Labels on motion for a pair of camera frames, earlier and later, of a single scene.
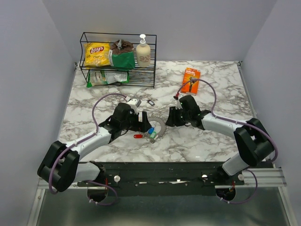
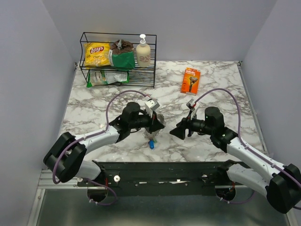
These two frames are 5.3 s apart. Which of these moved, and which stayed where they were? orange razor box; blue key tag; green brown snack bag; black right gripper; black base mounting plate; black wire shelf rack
Moved: blue key tag; black right gripper
Stayed: black base mounting plate; black wire shelf rack; orange razor box; green brown snack bag
